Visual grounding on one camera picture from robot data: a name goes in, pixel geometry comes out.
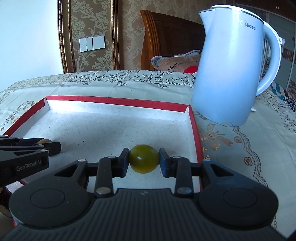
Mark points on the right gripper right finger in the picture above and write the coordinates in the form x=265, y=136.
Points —
x=183, y=171

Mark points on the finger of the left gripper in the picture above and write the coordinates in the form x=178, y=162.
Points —
x=7, y=141
x=54, y=148

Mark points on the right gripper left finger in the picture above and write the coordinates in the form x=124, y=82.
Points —
x=104, y=171

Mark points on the beige longan fruit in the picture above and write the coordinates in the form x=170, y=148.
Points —
x=43, y=141

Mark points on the green tomato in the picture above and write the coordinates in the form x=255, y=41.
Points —
x=143, y=159

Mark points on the red shallow box tray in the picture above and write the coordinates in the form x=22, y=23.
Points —
x=91, y=128

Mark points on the white embroidered tablecloth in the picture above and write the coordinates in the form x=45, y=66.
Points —
x=263, y=148

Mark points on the white electric kettle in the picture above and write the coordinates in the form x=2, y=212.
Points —
x=240, y=58

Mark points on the patterned pillow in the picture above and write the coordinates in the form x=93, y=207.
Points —
x=185, y=63

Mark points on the wooden headboard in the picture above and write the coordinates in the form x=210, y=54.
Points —
x=167, y=35

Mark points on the wardrobe sliding doors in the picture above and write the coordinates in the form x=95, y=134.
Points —
x=281, y=16

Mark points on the white wall switch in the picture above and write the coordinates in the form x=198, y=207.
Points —
x=91, y=43

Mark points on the gilded wall frame moulding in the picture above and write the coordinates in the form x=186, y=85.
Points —
x=66, y=41

